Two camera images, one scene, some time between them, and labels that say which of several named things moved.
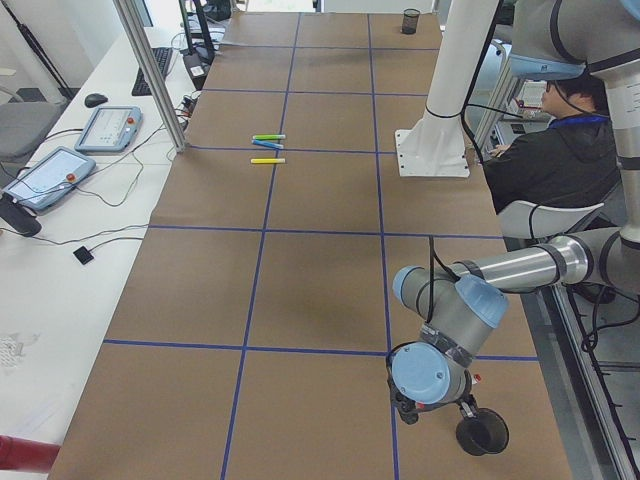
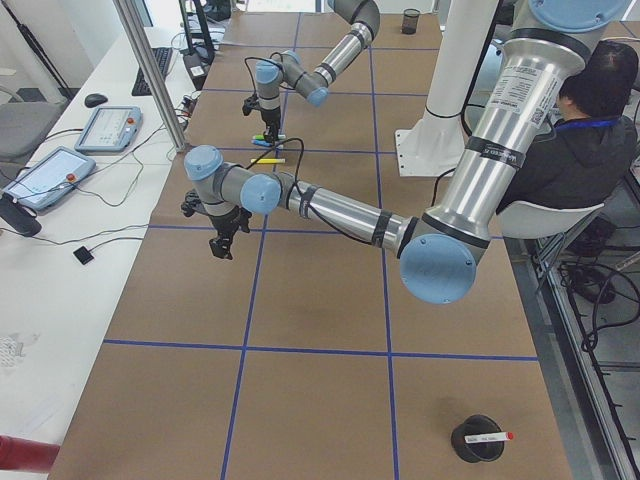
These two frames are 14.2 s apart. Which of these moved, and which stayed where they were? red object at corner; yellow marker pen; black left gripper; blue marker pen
Moved: black left gripper
Stayed: red object at corner; blue marker pen; yellow marker pen
